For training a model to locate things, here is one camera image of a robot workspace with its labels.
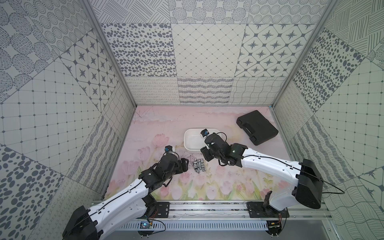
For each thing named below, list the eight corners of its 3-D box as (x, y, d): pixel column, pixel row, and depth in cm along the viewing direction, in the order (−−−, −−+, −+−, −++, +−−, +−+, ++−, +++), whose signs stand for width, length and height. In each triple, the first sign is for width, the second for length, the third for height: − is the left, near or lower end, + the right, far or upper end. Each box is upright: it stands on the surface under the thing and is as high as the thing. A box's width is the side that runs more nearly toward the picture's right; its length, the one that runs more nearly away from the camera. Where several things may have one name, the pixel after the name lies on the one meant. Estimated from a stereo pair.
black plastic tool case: (254, 145, 100) (257, 141, 95) (235, 122, 113) (237, 117, 108) (275, 135, 105) (279, 131, 100) (255, 114, 118) (257, 109, 114)
